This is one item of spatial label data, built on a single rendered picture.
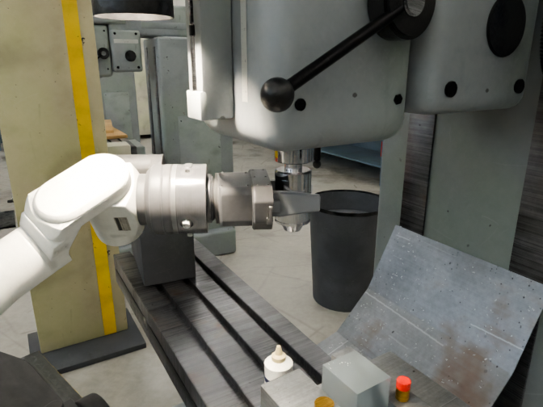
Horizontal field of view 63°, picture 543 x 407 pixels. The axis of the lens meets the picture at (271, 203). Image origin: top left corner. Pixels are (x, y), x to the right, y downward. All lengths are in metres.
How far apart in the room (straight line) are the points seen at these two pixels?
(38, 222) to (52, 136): 1.68
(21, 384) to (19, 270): 0.93
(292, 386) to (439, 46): 0.43
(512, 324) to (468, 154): 0.28
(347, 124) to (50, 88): 1.82
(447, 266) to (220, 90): 0.56
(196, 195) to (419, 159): 0.50
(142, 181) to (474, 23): 0.42
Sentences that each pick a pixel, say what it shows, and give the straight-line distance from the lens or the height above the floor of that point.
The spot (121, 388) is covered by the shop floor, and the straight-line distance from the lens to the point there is 2.27.
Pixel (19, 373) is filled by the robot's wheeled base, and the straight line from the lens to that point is 1.51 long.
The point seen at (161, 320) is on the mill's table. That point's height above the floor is 0.91.
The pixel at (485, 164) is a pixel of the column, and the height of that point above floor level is 1.24.
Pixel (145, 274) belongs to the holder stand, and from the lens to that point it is 1.05.
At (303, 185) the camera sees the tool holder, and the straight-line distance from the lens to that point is 0.56.
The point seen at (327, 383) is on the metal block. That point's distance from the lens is 0.57.
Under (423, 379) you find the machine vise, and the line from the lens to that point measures 0.69.
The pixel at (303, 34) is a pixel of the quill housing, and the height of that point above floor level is 1.42.
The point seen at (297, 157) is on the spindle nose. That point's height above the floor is 1.29.
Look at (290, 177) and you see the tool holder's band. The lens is 0.55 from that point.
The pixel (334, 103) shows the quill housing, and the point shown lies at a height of 1.36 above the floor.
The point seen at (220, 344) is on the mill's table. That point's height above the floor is 0.91.
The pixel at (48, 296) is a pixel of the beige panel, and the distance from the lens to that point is 2.43.
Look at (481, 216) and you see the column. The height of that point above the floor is 1.15.
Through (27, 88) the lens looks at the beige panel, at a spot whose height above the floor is 1.30.
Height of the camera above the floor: 1.40
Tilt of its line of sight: 18 degrees down
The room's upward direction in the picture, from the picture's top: straight up
